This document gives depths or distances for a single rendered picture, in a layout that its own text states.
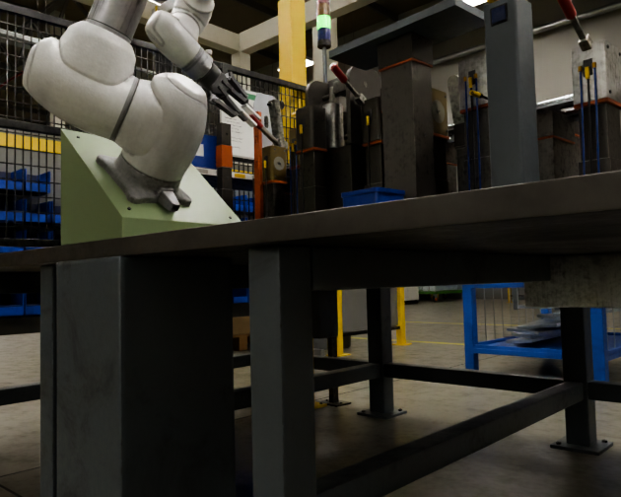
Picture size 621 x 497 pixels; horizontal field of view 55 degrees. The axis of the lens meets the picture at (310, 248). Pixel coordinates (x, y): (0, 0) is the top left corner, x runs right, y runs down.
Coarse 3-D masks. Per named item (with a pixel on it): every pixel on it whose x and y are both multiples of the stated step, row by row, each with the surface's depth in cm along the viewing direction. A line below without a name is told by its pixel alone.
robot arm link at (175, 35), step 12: (156, 12) 171; (180, 12) 177; (156, 24) 168; (168, 24) 169; (180, 24) 172; (192, 24) 176; (156, 36) 171; (168, 36) 170; (180, 36) 172; (192, 36) 175; (168, 48) 172; (180, 48) 172; (192, 48) 174; (180, 60) 175
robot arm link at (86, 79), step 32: (96, 0) 126; (128, 0) 126; (96, 32) 123; (128, 32) 128; (32, 64) 121; (64, 64) 122; (96, 64) 123; (128, 64) 128; (32, 96) 126; (64, 96) 123; (96, 96) 124; (128, 96) 127; (96, 128) 129
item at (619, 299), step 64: (256, 256) 101; (320, 256) 105; (384, 256) 119; (448, 256) 138; (512, 256) 163; (576, 256) 178; (256, 320) 101; (320, 320) 247; (384, 320) 262; (576, 320) 204; (256, 384) 100; (320, 384) 231; (384, 384) 260; (448, 384) 238; (512, 384) 220; (576, 384) 199; (256, 448) 100; (448, 448) 135; (576, 448) 200
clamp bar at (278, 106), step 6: (270, 102) 200; (276, 102) 199; (282, 102) 202; (270, 108) 201; (276, 108) 199; (282, 108) 203; (270, 114) 201; (276, 114) 199; (270, 120) 201; (276, 120) 199; (276, 126) 200; (282, 126) 200; (276, 132) 200; (282, 132) 200; (276, 138) 201; (282, 138) 200
